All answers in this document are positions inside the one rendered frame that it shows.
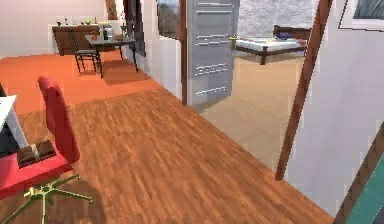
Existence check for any dark dining table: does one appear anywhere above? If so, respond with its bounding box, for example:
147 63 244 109
84 34 140 80

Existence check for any dark framed wall picture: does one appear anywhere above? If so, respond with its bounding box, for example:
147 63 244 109
156 0 182 41

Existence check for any dark appliance on table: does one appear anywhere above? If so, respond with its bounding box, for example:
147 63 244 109
98 21 114 41

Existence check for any white framed wall picture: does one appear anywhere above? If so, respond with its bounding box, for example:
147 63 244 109
338 0 384 32

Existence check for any teal door with brown frame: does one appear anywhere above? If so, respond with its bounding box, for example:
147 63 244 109
332 122 384 224

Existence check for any brown wooden sideboard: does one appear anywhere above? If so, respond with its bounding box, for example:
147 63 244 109
51 24 118 57

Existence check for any black metal dining chair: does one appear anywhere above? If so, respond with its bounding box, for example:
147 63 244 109
68 29 101 74

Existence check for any brown framed wall picture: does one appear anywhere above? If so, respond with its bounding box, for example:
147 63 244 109
105 0 119 21

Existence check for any dark wooden bed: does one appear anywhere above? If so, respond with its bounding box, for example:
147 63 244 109
234 24 313 66

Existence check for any small green house plant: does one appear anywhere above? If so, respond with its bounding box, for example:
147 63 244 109
119 23 130 42

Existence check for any red swivel office chair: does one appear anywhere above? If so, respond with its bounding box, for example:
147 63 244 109
0 75 94 224

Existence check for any white desk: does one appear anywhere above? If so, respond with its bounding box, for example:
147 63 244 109
0 95 40 160

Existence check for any grey panelled room door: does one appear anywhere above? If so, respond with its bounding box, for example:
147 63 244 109
186 0 241 107

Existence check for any dark tall wall panel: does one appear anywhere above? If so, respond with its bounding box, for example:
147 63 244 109
123 0 147 58

